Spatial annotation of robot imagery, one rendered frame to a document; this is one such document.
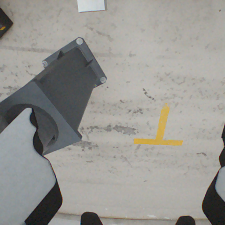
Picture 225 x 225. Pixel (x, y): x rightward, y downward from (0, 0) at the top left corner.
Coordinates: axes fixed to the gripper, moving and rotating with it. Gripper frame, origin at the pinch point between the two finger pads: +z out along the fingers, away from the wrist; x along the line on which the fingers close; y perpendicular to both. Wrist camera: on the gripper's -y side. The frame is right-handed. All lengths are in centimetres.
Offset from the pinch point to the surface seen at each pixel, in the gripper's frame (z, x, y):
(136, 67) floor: 94, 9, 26
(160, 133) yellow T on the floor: 94, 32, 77
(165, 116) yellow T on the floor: 94, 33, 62
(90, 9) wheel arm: 10.2, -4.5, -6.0
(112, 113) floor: 94, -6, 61
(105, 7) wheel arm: 10.4, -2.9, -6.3
